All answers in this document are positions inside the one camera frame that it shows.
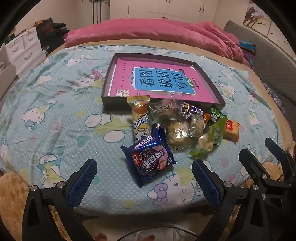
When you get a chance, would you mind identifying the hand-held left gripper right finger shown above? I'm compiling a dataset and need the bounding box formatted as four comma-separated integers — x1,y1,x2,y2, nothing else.
192,159,277,241

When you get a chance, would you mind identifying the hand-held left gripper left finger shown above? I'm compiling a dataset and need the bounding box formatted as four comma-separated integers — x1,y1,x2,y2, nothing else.
22,159,97,241

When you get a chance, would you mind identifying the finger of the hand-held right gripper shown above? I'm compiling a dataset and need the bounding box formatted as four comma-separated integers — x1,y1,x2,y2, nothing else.
239,149,272,186
265,137,295,183

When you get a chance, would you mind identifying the orange rice cracker packet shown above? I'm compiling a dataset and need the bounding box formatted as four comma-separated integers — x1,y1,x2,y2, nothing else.
223,119,240,142

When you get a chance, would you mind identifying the light green snack packet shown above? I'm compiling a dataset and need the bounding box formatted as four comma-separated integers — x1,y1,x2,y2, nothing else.
189,116,228,159

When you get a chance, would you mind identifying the clear packet flaky pastry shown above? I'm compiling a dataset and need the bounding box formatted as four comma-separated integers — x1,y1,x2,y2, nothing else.
166,120,193,149

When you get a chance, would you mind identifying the green and black packet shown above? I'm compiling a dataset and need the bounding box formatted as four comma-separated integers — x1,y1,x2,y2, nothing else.
209,105,223,126

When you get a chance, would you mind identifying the blue cookie packet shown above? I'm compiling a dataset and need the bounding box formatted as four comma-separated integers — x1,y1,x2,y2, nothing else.
120,124,174,188

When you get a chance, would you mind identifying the clear packet red-topped pastry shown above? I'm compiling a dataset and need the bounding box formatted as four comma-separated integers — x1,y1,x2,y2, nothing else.
147,99,186,121

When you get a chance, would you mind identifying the dark shallow cardboard box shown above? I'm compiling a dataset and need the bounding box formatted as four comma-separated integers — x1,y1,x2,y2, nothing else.
101,53,226,111

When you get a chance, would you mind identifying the yellow candy packet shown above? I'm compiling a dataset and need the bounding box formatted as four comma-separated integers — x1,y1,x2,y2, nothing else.
127,95,151,142

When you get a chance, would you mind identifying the purple patterned cloth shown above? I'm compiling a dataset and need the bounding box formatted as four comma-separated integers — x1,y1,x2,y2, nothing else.
262,82,286,114

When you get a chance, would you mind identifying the small clear pastry packet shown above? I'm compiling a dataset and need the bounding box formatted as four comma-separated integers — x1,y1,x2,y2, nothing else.
189,113,207,138

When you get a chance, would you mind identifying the cat print bed sheet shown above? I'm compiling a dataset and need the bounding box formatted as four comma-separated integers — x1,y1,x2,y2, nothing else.
0,44,281,216

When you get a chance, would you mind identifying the small chocolate bar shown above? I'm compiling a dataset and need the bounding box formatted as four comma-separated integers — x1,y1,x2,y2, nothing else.
182,104,204,115

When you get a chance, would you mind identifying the grey padded headboard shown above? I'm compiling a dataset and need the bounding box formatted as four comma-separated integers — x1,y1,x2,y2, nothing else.
223,20,296,107

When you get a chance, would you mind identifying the colourful striped pillow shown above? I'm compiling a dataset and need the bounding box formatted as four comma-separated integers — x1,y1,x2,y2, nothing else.
238,39,257,70

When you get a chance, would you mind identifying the pink book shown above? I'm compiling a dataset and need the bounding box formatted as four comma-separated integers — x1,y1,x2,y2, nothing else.
109,58,220,102

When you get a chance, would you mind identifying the white drawer chest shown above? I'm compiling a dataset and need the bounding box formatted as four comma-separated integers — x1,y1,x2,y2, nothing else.
5,27,47,76

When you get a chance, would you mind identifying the pile of dark bags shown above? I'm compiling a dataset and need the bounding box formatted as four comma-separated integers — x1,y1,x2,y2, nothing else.
35,17,67,56

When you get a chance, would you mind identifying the pink quilt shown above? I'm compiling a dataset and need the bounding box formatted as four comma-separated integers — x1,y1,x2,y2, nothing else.
63,20,251,67

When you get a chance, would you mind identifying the white wardrobe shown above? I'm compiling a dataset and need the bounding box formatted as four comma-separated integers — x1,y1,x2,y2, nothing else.
109,0,219,24

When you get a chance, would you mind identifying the tree wall painting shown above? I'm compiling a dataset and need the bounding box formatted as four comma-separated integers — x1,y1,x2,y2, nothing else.
245,6,292,44

